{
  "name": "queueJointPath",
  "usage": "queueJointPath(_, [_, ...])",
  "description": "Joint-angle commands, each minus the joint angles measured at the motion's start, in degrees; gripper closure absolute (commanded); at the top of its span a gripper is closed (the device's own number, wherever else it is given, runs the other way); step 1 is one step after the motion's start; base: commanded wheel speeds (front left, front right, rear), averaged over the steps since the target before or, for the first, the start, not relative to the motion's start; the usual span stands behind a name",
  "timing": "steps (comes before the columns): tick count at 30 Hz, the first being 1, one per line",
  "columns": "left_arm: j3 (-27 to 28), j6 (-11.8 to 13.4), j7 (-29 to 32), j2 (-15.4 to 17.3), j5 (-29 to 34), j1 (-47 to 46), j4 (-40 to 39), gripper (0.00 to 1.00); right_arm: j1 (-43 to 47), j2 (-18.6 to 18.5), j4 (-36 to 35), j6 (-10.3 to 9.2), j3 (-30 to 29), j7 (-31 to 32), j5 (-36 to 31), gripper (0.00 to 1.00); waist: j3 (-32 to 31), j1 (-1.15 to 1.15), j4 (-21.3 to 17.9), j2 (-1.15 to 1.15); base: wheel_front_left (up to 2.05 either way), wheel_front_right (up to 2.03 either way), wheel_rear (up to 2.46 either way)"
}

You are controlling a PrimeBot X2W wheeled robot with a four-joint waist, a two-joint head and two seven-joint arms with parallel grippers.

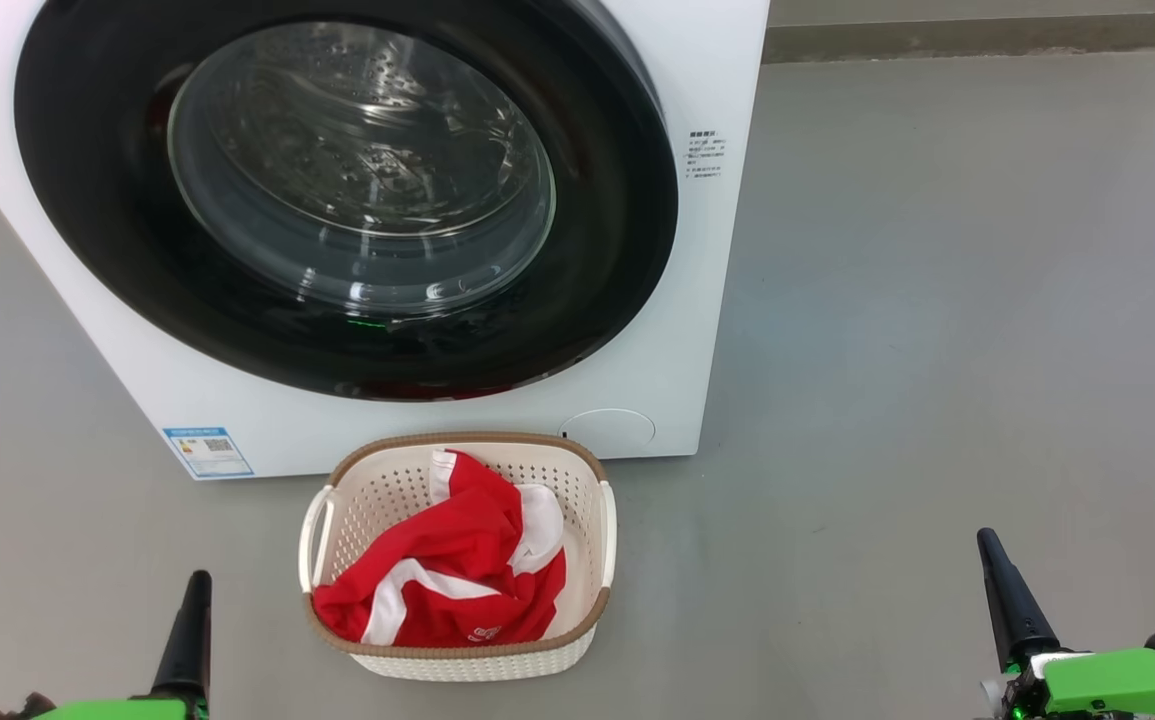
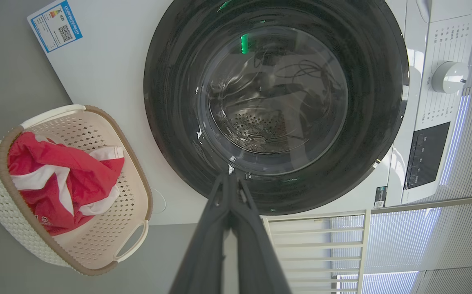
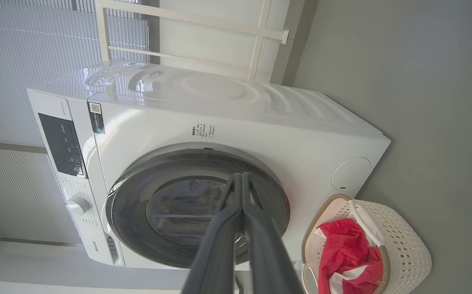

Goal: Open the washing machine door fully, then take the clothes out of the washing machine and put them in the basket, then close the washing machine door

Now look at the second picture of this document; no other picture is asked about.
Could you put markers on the black round glass washer door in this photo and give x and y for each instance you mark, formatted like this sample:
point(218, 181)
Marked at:
point(170, 102)

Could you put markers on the round white filter cover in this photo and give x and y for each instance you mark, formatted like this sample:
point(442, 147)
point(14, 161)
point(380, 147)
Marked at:
point(158, 202)

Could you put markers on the white window railing frame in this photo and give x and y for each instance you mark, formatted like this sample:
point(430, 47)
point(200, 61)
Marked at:
point(364, 245)

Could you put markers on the white round control knob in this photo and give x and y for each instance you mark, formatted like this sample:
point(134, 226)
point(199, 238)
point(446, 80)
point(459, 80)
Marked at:
point(448, 77)

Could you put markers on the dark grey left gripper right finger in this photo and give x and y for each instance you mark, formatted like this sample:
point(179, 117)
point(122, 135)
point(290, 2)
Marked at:
point(256, 261)

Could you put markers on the red and white garment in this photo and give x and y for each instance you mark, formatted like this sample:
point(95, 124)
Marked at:
point(88, 179)

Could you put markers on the black control display panel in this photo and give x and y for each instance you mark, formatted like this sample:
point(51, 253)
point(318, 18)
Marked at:
point(426, 157)

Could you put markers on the perforated stainless steel drum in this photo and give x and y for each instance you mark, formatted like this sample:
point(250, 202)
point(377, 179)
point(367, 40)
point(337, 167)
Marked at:
point(260, 126)

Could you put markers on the blue energy label sticker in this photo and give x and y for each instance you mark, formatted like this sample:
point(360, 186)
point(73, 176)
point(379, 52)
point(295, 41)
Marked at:
point(54, 26)

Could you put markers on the black QR code sticker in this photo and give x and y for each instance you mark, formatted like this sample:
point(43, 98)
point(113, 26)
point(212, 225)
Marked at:
point(380, 197)

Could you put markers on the white front-load washing machine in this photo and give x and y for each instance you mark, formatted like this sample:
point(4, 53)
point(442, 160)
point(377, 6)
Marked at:
point(117, 61)

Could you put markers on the cream basket with brown rim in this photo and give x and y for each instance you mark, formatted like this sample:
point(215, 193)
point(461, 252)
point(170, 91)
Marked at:
point(129, 212)

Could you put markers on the white detergent drawer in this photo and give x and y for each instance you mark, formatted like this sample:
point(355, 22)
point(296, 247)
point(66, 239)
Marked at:
point(452, 10)

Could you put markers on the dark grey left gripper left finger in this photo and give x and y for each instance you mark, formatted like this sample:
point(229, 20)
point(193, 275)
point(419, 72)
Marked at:
point(207, 253)

